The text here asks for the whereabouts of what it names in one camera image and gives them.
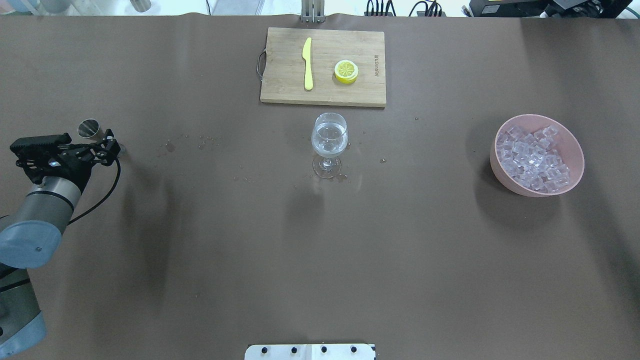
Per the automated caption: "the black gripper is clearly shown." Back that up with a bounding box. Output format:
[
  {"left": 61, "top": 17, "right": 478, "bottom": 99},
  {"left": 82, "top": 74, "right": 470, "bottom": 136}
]
[{"left": 25, "top": 129, "right": 122, "bottom": 188}]

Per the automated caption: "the steel double jigger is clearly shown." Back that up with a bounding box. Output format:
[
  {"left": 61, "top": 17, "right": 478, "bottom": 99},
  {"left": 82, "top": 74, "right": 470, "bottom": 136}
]
[{"left": 77, "top": 118, "right": 127, "bottom": 158}]

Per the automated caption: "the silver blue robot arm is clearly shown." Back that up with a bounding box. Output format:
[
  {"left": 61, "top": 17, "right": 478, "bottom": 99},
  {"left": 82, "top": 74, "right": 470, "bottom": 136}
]
[{"left": 0, "top": 129, "right": 122, "bottom": 359}]

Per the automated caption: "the clear wine glass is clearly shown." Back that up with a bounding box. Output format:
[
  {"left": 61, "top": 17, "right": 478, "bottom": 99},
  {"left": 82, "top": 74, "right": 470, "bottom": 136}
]
[{"left": 310, "top": 112, "right": 349, "bottom": 179}]

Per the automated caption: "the pile of clear ice cubes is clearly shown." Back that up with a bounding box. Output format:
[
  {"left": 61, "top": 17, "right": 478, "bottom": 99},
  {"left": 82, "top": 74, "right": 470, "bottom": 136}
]
[{"left": 496, "top": 125, "right": 570, "bottom": 194}]

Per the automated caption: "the bamboo cutting board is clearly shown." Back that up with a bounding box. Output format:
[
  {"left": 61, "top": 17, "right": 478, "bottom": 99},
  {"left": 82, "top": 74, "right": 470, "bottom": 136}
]
[{"left": 259, "top": 27, "right": 387, "bottom": 109}]

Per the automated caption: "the yellow plastic knife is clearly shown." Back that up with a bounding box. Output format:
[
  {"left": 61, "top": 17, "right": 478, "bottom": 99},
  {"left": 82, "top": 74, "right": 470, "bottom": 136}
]
[{"left": 301, "top": 37, "right": 314, "bottom": 91}]

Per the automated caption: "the yellow lemon slice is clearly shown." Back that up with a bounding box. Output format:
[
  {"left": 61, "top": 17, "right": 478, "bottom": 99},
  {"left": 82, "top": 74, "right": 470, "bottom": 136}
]
[{"left": 333, "top": 59, "right": 359, "bottom": 85}]

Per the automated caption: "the pink bowl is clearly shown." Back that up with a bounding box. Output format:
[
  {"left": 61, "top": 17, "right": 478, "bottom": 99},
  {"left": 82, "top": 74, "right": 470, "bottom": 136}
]
[{"left": 489, "top": 114, "right": 585, "bottom": 198}]

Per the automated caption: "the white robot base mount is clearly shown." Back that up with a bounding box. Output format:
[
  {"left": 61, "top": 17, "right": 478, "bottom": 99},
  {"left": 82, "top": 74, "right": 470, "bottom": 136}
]
[{"left": 244, "top": 342, "right": 377, "bottom": 360}]

